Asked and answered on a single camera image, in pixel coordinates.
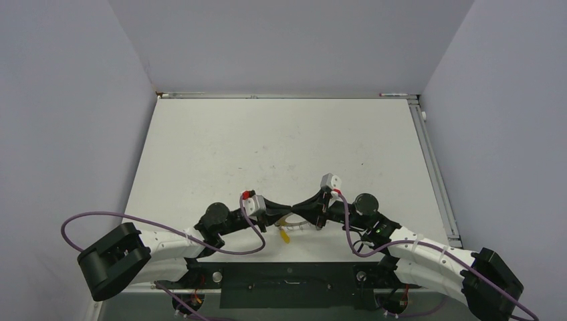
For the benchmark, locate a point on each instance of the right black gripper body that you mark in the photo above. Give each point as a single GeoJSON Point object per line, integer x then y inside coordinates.
{"type": "Point", "coordinates": [335, 212]}

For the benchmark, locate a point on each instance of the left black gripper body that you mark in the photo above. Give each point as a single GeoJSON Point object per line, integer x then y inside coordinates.
{"type": "Point", "coordinates": [237, 222]}

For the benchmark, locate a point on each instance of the grey metal keyring disc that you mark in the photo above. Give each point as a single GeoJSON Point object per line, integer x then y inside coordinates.
{"type": "Point", "coordinates": [292, 222]}

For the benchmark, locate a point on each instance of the yellow key tag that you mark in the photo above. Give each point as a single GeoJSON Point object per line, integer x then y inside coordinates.
{"type": "Point", "coordinates": [285, 237]}

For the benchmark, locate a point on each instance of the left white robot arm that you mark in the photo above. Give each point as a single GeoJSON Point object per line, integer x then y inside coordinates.
{"type": "Point", "coordinates": [141, 250]}

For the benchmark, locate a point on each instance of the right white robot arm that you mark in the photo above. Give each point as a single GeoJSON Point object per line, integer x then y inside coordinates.
{"type": "Point", "coordinates": [481, 280]}

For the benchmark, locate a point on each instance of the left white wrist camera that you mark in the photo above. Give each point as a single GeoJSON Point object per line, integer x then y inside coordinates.
{"type": "Point", "coordinates": [253, 205]}

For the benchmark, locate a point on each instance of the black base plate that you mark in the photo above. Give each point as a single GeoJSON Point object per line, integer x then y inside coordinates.
{"type": "Point", "coordinates": [290, 285]}

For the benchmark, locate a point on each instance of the aluminium right rail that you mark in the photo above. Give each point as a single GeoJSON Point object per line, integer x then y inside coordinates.
{"type": "Point", "coordinates": [439, 189]}

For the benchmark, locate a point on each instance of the aluminium rail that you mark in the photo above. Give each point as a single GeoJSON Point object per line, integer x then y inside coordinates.
{"type": "Point", "coordinates": [439, 189]}
{"type": "Point", "coordinates": [205, 95]}

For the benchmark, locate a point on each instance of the aluminium back rail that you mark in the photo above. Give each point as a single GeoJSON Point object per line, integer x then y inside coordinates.
{"type": "Point", "coordinates": [205, 95]}

